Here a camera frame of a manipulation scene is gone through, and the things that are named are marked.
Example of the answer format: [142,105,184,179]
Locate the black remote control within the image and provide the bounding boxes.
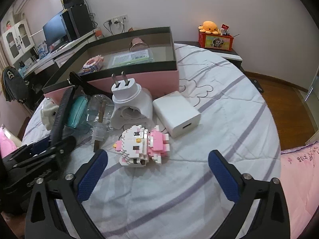
[49,86,76,146]

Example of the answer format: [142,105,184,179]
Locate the white rabbit night light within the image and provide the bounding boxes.
[40,98,59,131]

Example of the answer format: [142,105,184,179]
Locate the teal heart plastic case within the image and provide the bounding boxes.
[66,95,88,129]

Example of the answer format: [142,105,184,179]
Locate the clear glass bottle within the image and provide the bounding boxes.
[87,94,114,152]

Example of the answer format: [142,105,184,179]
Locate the black hair claw clip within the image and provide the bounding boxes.
[69,71,103,97]

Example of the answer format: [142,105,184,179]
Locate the pink white cat brick figure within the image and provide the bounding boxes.
[113,125,170,168]

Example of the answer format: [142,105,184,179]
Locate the pink donut brick model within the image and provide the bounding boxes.
[82,55,104,73]

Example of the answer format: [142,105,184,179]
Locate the white travel plug adapter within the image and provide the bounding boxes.
[110,72,153,129]

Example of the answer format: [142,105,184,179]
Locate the white usb charger cube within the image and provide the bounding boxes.
[153,91,201,138]

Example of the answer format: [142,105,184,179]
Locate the rose gold metal cup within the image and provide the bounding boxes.
[129,37,149,52]

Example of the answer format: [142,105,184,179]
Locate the pink quilt right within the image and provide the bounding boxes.
[280,142,318,238]

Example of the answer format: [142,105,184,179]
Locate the white desk with drawers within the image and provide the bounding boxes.
[20,31,97,79]

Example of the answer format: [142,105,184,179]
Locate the white striped quilted tablecloth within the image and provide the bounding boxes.
[22,43,282,239]

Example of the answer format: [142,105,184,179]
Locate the white glass door cabinet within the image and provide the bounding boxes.
[2,20,35,64]

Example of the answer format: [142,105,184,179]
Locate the black computer monitor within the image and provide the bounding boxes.
[43,11,68,47]

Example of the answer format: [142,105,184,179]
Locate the orange cap water bottle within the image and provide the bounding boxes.
[95,27,104,40]

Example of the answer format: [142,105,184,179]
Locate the black computer tower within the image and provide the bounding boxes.
[61,4,94,41]

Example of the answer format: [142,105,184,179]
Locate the black bathroom scale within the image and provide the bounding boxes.
[250,78,264,93]

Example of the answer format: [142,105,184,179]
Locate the pink and black storage box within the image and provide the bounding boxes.
[42,27,179,103]

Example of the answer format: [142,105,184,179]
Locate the red cartoon storage box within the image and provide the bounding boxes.
[198,32,234,51]

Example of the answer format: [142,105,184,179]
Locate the orange octopus plush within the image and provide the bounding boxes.
[198,21,221,35]

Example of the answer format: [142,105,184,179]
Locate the wall power outlet strip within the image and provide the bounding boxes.
[106,15,129,25]

